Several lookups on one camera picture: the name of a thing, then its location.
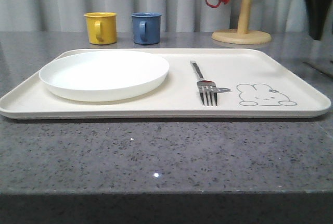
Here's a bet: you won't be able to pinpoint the grey curtain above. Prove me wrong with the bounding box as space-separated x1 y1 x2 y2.
1 0 241 32

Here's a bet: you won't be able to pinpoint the wooden mug tree stand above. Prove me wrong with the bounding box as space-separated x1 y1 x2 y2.
211 0 271 45

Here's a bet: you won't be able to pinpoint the blue enamel mug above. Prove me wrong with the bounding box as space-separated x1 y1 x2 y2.
132 13 161 45

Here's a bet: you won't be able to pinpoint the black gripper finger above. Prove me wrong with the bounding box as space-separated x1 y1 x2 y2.
304 0 332 40

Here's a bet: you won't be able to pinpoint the cream rabbit serving tray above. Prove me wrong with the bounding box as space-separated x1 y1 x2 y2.
1 48 331 119

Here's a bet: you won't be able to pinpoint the yellow enamel mug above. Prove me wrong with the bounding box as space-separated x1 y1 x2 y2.
84 12 117 45

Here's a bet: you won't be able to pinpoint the steel fork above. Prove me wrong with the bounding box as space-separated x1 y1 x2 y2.
190 61 217 107

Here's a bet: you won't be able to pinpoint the white round plate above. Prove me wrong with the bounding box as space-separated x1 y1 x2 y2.
39 50 170 102

